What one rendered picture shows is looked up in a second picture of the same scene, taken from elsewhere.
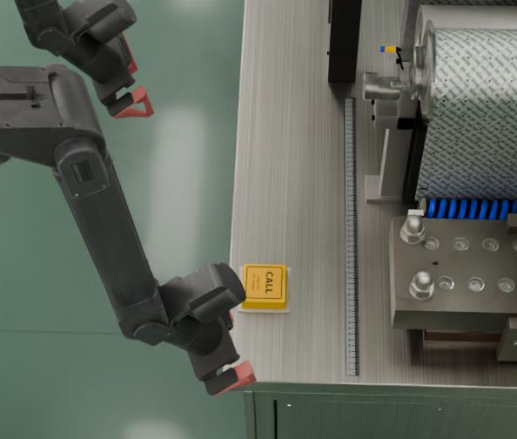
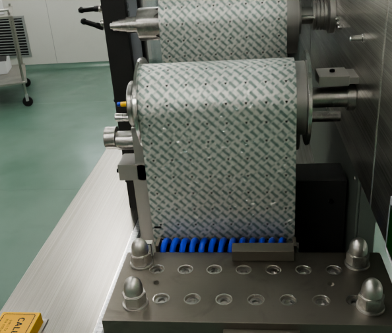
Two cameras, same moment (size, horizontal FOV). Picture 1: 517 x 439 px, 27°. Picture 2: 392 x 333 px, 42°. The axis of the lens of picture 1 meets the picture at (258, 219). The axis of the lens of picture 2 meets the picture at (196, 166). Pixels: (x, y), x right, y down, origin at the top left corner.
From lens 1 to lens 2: 1.03 m
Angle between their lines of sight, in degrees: 33
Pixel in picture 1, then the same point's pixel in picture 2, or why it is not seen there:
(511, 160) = (227, 185)
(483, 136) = (193, 152)
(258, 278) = (9, 322)
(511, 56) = (205, 67)
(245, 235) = (22, 296)
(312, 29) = not seen: hidden behind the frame
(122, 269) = not seen: outside the picture
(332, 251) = (92, 307)
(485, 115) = (188, 123)
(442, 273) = (160, 291)
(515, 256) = (237, 277)
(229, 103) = not seen: hidden behind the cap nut
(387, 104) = (130, 158)
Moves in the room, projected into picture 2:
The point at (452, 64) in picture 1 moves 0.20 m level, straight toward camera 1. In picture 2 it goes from (153, 74) to (90, 119)
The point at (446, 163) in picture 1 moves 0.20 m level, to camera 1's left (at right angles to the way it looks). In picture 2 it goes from (169, 191) to (47, 197)
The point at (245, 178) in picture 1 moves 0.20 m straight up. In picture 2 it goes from (41, 259) to (20, 174)
